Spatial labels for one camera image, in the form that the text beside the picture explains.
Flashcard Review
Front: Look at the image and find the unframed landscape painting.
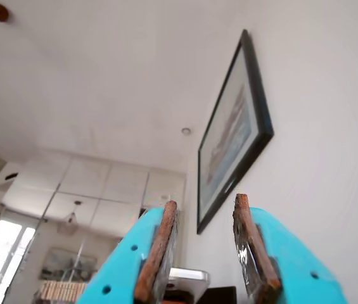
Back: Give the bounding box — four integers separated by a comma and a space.
41, 246, 98, 282

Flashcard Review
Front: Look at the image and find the white flat device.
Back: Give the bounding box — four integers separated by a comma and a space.
165, 267, 211, 304

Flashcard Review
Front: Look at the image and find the small glass pendant lamp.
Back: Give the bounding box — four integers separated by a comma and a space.
63, 200, 82, 229

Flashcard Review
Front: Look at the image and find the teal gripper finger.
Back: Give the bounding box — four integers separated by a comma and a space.
231, 193, 350, 304
75, 200, 179, 304

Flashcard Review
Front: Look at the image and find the bright window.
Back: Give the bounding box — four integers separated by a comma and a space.
0, 217, 37, 304

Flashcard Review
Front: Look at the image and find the wooden slatted rack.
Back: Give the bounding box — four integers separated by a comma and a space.
34, 281, 88, 302

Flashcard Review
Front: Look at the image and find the black framed wall picture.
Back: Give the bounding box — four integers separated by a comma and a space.
196, 29, 275, 236

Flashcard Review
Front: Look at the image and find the dark wooden furniture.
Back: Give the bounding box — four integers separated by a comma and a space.
197, 286, 237, 304

